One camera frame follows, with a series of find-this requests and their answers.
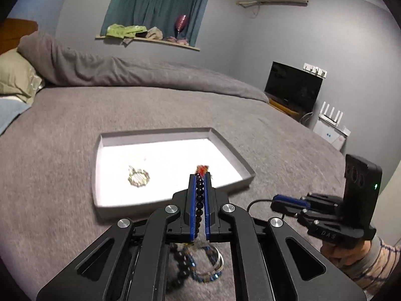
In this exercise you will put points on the white router with antennas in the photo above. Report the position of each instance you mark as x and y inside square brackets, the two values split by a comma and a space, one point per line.
[332, 114]

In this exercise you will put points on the white wall hook rack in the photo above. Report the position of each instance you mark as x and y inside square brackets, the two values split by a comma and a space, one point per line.
[315, 69]

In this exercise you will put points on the grey duvet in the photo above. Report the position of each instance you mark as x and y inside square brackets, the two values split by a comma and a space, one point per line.
[125, 69]

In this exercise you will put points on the person's right hand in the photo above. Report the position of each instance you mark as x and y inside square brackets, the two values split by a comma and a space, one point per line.
[341, 254]

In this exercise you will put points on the light blue pillow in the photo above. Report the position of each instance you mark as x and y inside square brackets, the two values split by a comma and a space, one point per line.
[9, 113]

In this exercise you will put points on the wooden television stand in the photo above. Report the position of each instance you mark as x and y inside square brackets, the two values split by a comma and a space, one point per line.
[283, 108]

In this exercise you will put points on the beige cloth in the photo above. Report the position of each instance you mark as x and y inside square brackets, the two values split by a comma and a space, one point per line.
[154, 33]

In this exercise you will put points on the black flat screen television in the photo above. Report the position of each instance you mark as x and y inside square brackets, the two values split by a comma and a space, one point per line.
[293, 84]

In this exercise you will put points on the grey cardboard tray white inside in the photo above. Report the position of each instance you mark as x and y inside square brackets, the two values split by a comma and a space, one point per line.
[169, 160]

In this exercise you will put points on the wooden headboard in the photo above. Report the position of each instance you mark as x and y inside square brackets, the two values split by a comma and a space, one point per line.
[14, 33]

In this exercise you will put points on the white box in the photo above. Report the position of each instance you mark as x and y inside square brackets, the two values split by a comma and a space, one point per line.
[330, 134]

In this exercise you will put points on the person's right forearm striped sleeve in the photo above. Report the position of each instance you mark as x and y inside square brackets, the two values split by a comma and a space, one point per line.
[379, 263]

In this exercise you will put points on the blue and silver bangle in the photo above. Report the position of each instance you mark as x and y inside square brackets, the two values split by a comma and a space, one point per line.
[213, 269]

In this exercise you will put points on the teal curtain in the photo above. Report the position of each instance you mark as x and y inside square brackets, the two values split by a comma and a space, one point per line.
[153, 3]

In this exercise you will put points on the green cloth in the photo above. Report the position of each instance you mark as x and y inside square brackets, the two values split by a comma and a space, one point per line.
[123, 30]

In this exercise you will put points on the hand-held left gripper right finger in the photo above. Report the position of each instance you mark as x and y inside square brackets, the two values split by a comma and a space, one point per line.
[207, 200]

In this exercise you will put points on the wooden window sill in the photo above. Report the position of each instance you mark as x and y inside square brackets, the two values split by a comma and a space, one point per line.
[147, 41]

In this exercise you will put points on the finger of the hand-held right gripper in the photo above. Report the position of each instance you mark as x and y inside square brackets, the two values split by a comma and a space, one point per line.
[288, 209]
[289, 200]

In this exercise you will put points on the grey bed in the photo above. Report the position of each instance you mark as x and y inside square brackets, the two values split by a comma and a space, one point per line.
[56, 175]

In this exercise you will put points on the green pillow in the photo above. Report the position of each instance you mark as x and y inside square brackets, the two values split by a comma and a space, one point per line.
[17, 73]

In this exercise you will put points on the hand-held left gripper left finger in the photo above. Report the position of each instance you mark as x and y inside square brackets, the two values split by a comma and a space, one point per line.
[193, 200]

